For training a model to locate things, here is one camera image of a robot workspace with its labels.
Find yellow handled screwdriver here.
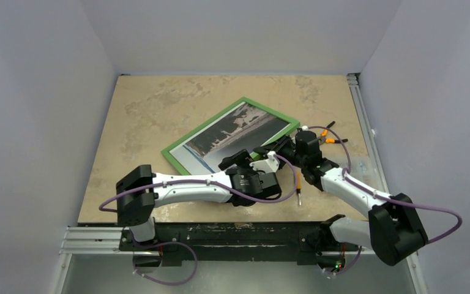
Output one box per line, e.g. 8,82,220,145
296,171,302,206

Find green wooden picture frame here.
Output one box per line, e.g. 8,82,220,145
161,96,301,176

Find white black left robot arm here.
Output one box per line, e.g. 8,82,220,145
116,150,282,251

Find black and white photo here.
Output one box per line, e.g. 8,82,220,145
168,102,293,173

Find clear plastic box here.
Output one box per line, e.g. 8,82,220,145
350,157,379,188

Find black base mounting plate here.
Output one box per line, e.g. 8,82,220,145
119,221,358,266

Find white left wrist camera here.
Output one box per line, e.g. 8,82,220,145
250,151,280,173

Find orange handled pliers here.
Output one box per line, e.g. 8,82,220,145
318,121,348,145

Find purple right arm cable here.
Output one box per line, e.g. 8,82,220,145
305,124,463,245

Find aluminium right side rail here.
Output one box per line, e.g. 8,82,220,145
345,73,391,194

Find aluminium rail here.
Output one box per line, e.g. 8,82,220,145
62,227,376,258
345,73,391,194

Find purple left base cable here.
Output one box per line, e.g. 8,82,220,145
132,238,199,285

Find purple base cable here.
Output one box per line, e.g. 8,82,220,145
322,243,364,277
132,238,199,285

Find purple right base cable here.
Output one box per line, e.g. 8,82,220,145
322,243,364,277

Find aluminium front rail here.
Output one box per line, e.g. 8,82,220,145
62,227,376,258

